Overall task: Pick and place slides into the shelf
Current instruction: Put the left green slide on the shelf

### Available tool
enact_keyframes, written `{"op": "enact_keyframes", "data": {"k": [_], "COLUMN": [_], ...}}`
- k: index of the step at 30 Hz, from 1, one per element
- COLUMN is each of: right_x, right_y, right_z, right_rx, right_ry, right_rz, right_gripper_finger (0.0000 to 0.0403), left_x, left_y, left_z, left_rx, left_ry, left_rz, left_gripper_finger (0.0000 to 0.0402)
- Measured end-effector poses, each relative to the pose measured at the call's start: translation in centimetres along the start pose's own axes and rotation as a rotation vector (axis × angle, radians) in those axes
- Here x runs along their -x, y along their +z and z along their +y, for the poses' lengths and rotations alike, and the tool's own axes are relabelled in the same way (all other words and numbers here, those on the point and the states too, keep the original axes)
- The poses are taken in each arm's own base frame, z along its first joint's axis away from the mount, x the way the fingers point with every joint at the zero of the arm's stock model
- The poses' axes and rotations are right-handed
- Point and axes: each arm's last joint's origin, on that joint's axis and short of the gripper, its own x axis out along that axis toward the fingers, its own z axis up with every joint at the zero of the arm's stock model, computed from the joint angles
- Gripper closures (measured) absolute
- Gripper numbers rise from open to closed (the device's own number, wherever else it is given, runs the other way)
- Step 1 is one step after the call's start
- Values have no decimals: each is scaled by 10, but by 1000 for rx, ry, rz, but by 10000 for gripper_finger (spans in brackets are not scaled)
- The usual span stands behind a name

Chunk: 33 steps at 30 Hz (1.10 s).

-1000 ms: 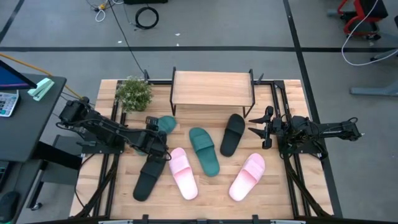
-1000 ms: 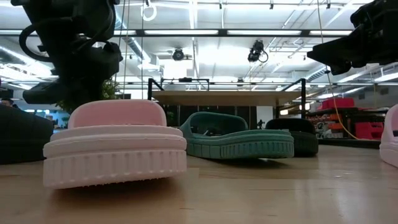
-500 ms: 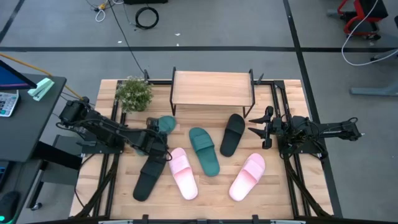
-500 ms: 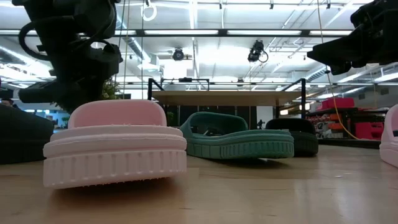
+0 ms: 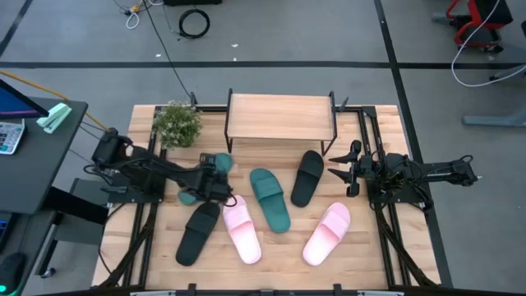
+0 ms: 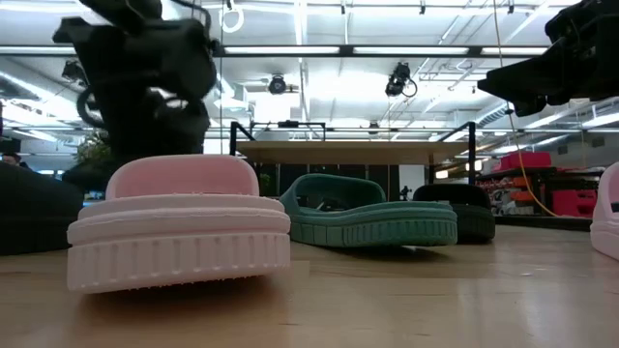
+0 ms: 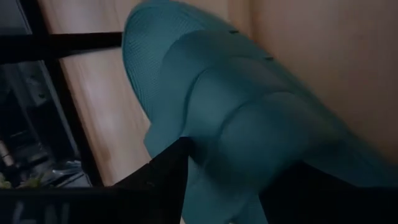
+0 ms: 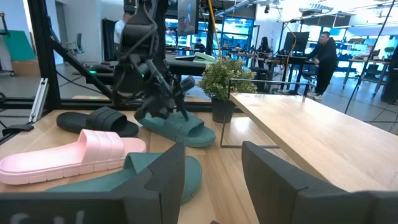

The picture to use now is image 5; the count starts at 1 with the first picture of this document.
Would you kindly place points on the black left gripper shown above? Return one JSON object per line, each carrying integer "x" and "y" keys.
{"x": 213, "y": 181}

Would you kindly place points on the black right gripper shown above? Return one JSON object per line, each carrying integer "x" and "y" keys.
{"x": 365, "y": 168}

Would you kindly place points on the teal green slide sandal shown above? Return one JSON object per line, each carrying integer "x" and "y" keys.
{"x": 269, "y": 197}
{"x": 225, "y": 162}

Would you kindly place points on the black slide sandal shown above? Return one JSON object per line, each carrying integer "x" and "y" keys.
{"x": 195, "y": 238}
{"x": 306, "y": 181}

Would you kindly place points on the pink slide sandal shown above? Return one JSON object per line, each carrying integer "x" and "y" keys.
{"x": 324, "y": 238}
{"x": 242, "y": 234}

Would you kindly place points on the wooden shelf with black frame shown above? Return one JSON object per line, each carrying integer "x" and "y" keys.
{"x": 279, "y": 117}

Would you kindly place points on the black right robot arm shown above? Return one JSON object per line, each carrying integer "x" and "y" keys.
{"x": 435, "y": 170}

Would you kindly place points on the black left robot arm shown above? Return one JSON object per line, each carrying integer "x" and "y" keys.
{"x": 156, "y": 170}

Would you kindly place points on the green potted plant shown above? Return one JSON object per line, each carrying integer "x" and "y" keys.
{"x": 176, "y": 123}

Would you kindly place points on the grey desk foot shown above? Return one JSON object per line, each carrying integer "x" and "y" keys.
{"x": 493, "y": 120}

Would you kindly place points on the mint green stapler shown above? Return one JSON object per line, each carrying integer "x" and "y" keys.
{"x": 53, "y": 117}

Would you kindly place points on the black office desk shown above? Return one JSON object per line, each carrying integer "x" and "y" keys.
{"x": 41, "y": 172}

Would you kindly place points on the black box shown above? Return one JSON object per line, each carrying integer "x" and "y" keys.
{"x": 193, "y": 2}

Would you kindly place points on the grey desk calculator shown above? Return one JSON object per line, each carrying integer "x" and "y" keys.
{"x": 10, "y": 135}

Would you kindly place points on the computer monitor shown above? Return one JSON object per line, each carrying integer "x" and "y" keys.
{"x": 16, "y": 103}

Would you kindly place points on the black rounded device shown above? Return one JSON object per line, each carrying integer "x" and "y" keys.
{"x": 11, "y": 271}

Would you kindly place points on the black metal rig frame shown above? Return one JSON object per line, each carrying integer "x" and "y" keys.
{"x": 365, "y": 123}

